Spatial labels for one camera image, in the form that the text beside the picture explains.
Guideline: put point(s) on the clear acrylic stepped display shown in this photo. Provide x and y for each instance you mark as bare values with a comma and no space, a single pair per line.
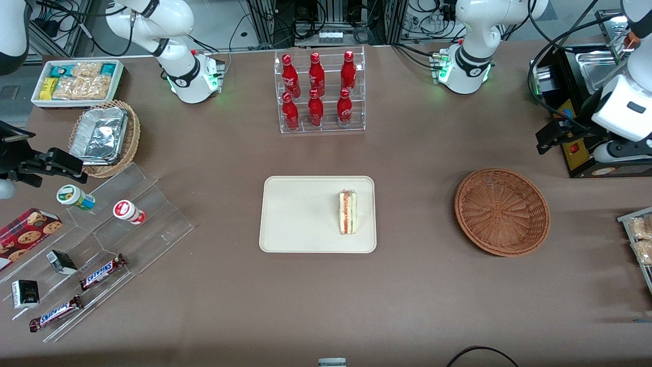
158,224

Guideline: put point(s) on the beige plastic tray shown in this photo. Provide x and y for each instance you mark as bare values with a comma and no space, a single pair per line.
300,214

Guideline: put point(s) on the red cola bottle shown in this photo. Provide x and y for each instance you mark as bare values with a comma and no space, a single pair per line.
290,76
345,109
290,114
316,75
316,112
348,74

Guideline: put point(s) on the large clear cracker bag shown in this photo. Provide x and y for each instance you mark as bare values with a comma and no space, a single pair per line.
81,87

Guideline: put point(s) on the grey box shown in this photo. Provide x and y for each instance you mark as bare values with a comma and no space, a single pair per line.
332,363

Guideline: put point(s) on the small clear cracker bag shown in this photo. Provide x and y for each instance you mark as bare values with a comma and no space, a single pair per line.
87,70

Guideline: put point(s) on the grey metal snack tray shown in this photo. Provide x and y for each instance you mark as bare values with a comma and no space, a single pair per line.
624,218

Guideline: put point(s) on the black countertop machine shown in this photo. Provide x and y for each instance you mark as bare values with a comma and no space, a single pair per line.
565,66

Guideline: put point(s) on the snickers bar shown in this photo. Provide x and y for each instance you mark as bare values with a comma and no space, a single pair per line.
56,313
102,271

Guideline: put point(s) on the red lid yogurt cup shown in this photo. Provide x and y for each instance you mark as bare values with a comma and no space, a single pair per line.
127,211

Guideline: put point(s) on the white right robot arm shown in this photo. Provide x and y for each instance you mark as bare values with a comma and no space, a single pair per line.
173,56

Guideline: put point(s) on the white power strip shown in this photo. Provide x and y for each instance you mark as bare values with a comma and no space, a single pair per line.
330,35

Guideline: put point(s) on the white snack bin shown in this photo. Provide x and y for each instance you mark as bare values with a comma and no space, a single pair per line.
118,81

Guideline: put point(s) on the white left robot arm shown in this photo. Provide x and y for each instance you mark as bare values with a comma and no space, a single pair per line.
476,35

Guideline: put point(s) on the aluminium foil tray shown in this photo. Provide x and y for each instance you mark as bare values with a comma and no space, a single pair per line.
99,135

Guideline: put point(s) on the clear acrylic bottle rack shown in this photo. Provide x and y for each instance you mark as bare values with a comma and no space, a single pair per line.
328,127

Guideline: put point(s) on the teal snack packet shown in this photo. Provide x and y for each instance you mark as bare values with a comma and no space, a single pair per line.
61,71
108,69

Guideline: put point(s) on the stainless steel pan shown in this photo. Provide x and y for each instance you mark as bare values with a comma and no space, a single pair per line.
596,66

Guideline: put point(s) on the round brown wicker basket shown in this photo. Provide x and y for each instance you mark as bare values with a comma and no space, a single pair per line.
501,211

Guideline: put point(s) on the light wicker basket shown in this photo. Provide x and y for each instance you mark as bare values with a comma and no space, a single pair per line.
133,137

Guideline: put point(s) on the red cookie box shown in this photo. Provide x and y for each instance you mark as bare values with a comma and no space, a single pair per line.
25,237

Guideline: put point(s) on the aluminium profile frame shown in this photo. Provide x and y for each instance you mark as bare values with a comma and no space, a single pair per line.
265,25

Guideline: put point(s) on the yellow snack packet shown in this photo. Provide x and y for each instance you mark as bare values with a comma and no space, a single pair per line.
48,89

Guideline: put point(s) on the triangular sandwich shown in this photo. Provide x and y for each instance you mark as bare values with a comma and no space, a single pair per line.
348,212

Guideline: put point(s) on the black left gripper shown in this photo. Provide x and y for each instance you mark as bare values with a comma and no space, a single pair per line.
582,127

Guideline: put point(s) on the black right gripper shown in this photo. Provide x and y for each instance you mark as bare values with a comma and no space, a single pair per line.
11,154

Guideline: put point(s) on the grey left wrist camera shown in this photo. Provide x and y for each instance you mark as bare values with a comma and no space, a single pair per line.
614,151

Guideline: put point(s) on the small black carton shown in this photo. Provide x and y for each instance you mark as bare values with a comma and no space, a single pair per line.
25,294
62,262

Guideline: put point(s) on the green lid yogurt cup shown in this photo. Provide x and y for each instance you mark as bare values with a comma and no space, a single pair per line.
74,197

